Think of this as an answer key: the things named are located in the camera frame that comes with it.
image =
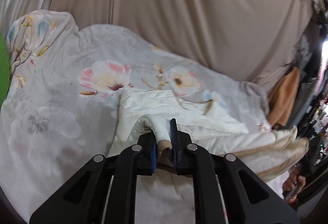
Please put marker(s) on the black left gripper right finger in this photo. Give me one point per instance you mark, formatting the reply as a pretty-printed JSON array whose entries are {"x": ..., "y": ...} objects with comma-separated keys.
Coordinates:
[{"x": 184, "y": 154}]

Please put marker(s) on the orange hanging cloth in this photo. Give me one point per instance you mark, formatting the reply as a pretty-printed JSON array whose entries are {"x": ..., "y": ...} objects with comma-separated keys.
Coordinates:
[{"x": 282, "y": 98}]

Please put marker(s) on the beige curtain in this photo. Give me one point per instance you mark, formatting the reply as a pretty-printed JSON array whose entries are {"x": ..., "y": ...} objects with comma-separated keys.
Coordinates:
[{"x": 247, "y": 40}]

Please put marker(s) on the grey floral bed blanket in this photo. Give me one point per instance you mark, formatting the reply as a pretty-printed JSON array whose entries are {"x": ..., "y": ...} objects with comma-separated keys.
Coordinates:
[{"x": 65, "y": 91}]

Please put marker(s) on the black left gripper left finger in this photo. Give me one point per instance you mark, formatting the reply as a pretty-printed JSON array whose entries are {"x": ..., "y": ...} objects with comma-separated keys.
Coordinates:
[{"x": 141, "y": 157}]

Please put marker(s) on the person's right hand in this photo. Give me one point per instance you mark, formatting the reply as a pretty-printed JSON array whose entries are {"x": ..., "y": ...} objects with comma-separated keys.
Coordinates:
[{"x": 294, "y": 185}]

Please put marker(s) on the green plush pillow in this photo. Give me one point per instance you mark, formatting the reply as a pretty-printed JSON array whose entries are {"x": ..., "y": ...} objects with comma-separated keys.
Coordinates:
[{"x": 4, "y": 70}]

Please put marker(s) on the cream quilted jacket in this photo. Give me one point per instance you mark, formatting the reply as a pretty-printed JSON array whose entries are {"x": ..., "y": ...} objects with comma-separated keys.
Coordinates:
[{"x": 205, "y": 131}]

